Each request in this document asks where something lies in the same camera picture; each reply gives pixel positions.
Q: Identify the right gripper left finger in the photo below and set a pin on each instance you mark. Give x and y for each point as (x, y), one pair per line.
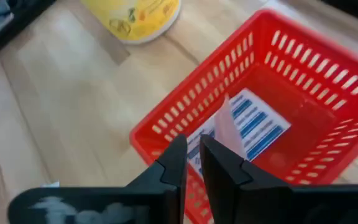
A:
(169, 169)

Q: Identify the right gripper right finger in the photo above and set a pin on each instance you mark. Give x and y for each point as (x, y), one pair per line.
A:
(225, 171)

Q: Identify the plain white bandage wrapper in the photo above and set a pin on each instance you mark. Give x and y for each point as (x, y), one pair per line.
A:
(228, 130)

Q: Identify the blue striped bandage wrapper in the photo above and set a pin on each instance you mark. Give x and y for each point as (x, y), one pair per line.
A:
(259, 124)

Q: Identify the red plastic basket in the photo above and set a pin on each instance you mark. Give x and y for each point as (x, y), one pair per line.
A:
(306, 105)

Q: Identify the wipes canister with white lid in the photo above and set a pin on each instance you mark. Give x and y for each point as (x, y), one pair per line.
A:
(135, 21)

